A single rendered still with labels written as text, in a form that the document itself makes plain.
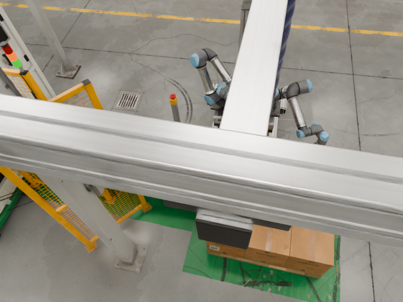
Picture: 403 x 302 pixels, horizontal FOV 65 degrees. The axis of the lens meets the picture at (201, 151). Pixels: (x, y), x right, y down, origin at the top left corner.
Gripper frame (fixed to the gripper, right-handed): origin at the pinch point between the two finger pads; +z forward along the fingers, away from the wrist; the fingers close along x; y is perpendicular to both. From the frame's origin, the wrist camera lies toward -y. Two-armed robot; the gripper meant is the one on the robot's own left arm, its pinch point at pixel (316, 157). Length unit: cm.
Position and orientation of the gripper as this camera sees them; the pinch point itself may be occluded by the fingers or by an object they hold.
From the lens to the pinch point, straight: 308.7
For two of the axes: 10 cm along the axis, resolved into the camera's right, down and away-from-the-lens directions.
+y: -9.6, -2.0, 1.8
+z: 0.4, 5.5, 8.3
